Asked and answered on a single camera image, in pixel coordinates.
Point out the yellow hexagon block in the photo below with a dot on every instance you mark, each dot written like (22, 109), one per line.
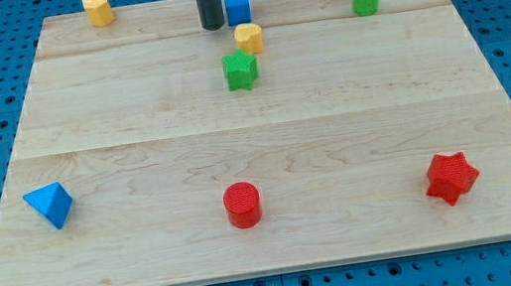
(98, 12)

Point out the red cylinder block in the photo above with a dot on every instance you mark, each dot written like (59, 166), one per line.
(243, 205)

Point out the green star block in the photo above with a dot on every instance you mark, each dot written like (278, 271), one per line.
(240, 70)

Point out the wooden board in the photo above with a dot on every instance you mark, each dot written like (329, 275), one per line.
(136, 121)

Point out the yellow heart block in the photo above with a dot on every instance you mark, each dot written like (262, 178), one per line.
(248, 38)

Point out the blue cube block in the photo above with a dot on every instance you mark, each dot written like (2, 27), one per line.
(238, 12)

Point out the red star block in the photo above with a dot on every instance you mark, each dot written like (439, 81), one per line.
(450, 176)

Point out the blue triangle block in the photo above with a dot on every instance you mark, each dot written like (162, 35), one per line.
(52, 202)

